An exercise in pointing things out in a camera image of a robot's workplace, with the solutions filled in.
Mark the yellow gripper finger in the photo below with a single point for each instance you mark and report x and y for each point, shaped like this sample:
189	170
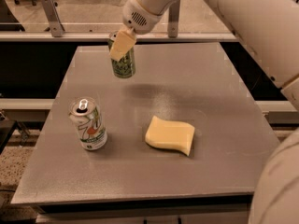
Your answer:
125	39

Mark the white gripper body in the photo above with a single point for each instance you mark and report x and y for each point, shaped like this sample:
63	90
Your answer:
139	16

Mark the green La Croix can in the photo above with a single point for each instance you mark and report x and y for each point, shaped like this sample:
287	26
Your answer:
125	66

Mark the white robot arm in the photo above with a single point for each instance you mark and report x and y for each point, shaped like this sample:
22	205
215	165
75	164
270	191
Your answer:
269	32

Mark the white 7up can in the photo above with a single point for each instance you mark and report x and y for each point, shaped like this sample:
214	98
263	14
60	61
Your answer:
86	117

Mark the yellow sponge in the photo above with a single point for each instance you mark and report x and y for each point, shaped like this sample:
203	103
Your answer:
171	135

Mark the middle metal rail bracket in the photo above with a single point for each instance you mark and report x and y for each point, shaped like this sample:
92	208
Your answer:
173	17

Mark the metal rail bracket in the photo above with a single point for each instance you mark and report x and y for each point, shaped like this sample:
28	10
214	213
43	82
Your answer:
173	17
56	28

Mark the left metal rail bracket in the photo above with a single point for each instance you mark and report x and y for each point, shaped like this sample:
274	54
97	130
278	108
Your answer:
56	28

